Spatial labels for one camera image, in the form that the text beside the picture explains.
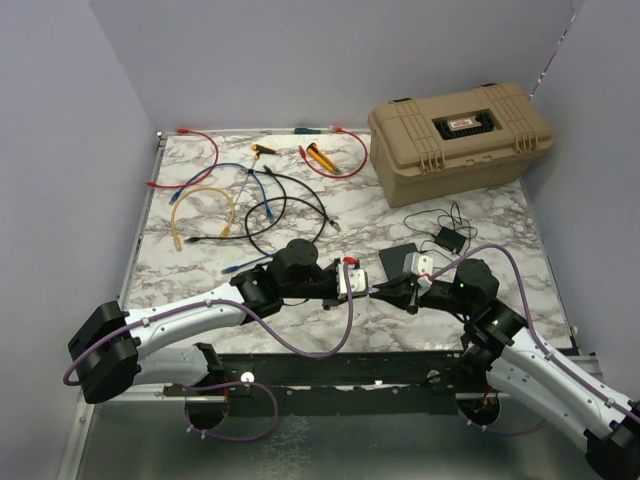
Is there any black mounting rail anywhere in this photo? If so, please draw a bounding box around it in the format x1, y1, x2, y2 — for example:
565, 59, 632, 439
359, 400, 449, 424
99, 349, 581, 416

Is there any thin black cable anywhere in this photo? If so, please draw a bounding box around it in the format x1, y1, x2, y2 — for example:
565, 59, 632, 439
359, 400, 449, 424
183, 197, 289, 246

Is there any green handled screwdriver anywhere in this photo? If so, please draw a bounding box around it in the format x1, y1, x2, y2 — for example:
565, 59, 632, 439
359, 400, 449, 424
264, 126, 334, 135

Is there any blue ethernet cable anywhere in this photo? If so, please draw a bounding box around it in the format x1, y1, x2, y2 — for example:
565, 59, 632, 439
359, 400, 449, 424
169, 162, 276, 221

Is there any yellow black T-handle wrench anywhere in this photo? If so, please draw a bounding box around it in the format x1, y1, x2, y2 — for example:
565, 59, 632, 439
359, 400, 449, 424
233, 143, 277, 205

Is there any red ethernet cable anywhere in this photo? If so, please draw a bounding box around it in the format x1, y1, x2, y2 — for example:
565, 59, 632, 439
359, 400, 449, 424
297, 124, 370, 178
146, 127, 221, 189

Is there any tan plastic toolbox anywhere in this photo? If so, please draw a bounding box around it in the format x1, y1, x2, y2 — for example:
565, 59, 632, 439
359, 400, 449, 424
368, 83, 554, 208

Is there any red ethernet cable right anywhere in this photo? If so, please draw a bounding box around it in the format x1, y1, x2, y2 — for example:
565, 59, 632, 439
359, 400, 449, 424
297, 124, 370, 178

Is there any black braided ethernet cable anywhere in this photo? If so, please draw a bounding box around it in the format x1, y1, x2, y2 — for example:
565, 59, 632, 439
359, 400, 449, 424
243, 166, 342, 259

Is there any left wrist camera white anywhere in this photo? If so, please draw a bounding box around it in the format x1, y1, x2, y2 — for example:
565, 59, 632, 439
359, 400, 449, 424
336, 257, 369, 300

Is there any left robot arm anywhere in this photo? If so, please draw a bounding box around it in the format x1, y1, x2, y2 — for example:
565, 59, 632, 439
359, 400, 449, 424
63, 239, 367, 404

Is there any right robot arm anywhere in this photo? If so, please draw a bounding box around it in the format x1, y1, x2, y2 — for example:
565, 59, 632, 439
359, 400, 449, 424
371, 254, 639, 479

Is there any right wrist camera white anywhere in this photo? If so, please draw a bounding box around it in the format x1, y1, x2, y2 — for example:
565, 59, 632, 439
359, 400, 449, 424
402, 252, 434, 290

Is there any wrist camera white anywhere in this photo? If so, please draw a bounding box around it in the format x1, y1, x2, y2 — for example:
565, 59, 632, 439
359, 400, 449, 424
336, 257, 369, 300
402, 252, 434, 290

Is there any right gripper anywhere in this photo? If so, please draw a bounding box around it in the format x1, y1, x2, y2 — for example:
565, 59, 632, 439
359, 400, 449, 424
371, 272, 476, 315

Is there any red ethernet cable left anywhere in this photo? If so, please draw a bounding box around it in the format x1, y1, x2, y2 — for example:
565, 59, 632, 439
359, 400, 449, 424
146, 127, 221, 189

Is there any black power adapter with cable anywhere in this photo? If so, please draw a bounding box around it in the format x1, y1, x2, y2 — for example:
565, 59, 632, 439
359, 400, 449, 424
402, 202, 478, 259

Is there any yellow black utility knife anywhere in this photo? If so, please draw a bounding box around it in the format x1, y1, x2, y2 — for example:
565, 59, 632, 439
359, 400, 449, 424
306, 142, 340, 174

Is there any yellow ethernet cable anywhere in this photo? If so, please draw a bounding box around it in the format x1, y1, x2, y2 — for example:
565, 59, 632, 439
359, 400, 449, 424
170, 187, 236, 252

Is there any black network switch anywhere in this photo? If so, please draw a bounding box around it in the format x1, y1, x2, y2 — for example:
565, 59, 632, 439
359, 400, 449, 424
378, 242, 417, 280

